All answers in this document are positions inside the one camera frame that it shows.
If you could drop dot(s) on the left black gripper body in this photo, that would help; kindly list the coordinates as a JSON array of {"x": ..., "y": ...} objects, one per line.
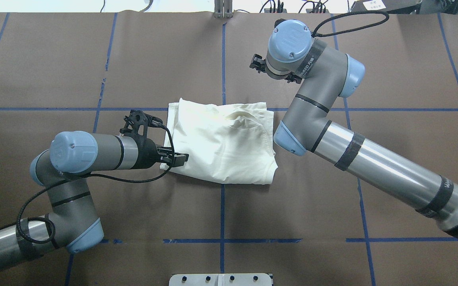
[{"x": 146, "y": 155}]

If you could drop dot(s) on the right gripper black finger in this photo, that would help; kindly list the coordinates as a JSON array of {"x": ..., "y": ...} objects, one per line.
[{"x": 258, "y": 63}]

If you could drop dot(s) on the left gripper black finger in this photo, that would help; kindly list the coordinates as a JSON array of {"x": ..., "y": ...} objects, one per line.
[{"x": 171, "y": 158}]

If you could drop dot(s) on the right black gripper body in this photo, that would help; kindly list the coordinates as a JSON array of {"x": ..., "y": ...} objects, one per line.
[{"x": 257, "y": 66}]

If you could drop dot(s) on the cream long-sleeve cat shirt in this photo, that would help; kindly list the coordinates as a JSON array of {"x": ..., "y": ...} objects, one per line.
[{"x": 226, "y": 144}]

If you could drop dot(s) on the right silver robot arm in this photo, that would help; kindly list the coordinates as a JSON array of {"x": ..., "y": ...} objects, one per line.
[{"x": 319, "y": 117}]

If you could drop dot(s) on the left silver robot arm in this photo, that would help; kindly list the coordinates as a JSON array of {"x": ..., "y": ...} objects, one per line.
[{"x": 62, "y": 171}]

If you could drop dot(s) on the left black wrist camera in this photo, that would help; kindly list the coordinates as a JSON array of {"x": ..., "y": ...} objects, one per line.
[{"x": 137, "y": 123}]

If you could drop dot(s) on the aluminium frame post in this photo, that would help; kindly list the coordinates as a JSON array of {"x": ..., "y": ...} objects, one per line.
[{"x": 223, "y": 9}]

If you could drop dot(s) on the white mounting base plate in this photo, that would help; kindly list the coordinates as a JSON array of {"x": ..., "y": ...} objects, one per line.
[{"x": 222, "y": 279}]

